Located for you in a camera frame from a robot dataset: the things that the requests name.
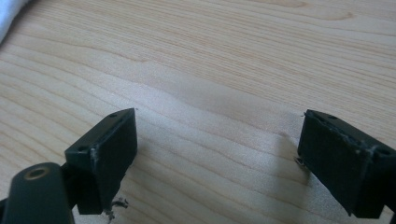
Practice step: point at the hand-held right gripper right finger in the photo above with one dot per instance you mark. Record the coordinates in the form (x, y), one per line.
(339, 161)

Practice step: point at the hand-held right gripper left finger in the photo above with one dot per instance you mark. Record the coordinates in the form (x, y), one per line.
(107, 155)

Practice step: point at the white cloth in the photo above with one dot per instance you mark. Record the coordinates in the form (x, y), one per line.
(8, 14)

